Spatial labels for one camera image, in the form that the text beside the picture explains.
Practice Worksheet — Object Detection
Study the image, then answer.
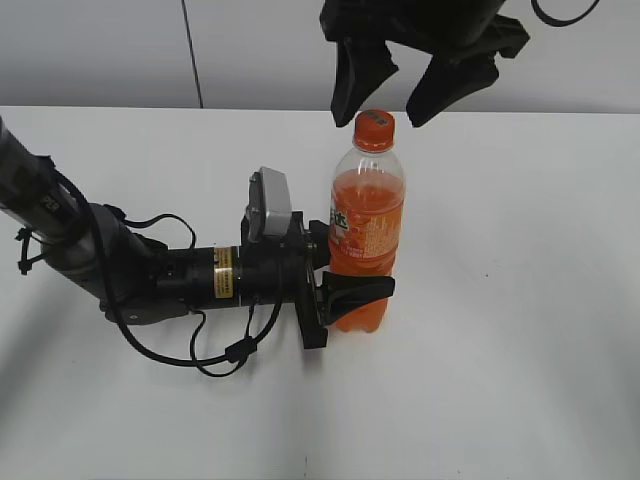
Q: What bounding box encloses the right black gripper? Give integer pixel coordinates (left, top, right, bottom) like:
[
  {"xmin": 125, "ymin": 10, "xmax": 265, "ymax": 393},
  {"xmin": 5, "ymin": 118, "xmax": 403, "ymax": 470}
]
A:
[{"xmin": 319, "ymin": 0, "xmax": 530, "ymax": 128}]

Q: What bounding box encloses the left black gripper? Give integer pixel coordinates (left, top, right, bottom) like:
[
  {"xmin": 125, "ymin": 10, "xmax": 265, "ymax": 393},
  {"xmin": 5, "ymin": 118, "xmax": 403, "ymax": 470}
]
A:
[{"xmin": 237, "ymin": 211, "xmax": 396, "ymax": 349}]

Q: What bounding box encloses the orange bottle cap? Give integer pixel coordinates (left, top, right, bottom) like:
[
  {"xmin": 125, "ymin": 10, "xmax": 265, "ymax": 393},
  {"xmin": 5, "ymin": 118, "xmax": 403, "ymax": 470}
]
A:
[{"xmin": 353, "ymin": 109, "xmax": 396, "ymax": 153}]

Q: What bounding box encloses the orange soda plastic bottle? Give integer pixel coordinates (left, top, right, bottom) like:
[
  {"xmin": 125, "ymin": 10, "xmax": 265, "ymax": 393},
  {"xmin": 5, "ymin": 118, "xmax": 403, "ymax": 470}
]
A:
[{"xmin": 326, "ymin": 144, "xmax": 408, "ymax": 334}]

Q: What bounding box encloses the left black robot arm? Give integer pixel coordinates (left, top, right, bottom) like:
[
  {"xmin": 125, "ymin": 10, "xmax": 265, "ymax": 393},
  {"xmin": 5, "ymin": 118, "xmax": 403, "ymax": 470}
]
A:
[{"xmin": 1, "ymin": 130, "xmax": 395, "ymax": 349}]

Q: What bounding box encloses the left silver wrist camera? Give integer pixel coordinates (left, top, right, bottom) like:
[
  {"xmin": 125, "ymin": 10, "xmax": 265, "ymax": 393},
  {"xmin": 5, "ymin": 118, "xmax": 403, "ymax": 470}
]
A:
[{"xmin": 245, "ymin": 166, "xmax": 292, "ymax": 242}]

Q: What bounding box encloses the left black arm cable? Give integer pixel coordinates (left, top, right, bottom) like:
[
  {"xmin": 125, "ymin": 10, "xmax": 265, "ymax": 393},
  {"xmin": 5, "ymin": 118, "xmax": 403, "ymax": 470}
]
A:
[{"xmin": 49, "ymin": 164, "xmax": 281, "ymax": 378}]

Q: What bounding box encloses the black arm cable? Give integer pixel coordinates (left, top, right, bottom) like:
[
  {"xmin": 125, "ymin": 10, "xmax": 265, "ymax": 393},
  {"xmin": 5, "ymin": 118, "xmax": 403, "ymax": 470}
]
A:
[
  {"xmin": 529, "ymin": 0, "xmax": 603, "ymax": 25},
  {"xmin": 49, "ymin": 164, "xmax": 281, "ymax": 378}
]

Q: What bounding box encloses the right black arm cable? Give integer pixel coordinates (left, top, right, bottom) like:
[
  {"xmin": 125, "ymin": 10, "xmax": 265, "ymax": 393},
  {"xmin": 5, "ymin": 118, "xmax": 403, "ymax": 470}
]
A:
[{"xmin": 529, "ymin": 0, "xmax": 603, "ymax": 25}]

